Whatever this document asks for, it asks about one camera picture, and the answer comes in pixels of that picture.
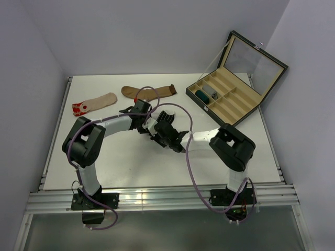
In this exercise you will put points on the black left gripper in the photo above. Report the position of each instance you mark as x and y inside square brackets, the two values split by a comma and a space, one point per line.
[141, 130]

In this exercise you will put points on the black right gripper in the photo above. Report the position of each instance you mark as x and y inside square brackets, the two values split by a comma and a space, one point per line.
[155, 138]

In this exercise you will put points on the brown long sock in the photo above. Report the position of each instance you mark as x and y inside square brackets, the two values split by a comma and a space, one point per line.
[148, 94]

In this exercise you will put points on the green christmas bear sock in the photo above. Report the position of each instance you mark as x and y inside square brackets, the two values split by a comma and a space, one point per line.
[202, 96]

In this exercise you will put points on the grey striped sock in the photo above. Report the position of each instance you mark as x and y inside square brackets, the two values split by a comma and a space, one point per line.
[210, 91]

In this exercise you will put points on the black white striped sock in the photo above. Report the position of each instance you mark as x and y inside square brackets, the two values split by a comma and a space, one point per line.
[167, 116]

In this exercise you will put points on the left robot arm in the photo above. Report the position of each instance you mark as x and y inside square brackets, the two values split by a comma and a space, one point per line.
[84, 141]

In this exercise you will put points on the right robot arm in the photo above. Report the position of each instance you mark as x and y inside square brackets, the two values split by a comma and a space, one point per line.
[233, 147]

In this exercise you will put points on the beige red reindeer sock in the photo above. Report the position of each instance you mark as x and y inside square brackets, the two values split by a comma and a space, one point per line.
[82, 108]

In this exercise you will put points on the black compartment organizer box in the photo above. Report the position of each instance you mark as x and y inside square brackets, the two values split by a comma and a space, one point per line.
[243, 78]

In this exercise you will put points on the aluminium frame rail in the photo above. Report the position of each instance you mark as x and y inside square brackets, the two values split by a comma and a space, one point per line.
[150, 199]

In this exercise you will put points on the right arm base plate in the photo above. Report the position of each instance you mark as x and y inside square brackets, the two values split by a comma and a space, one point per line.
[224, 197]

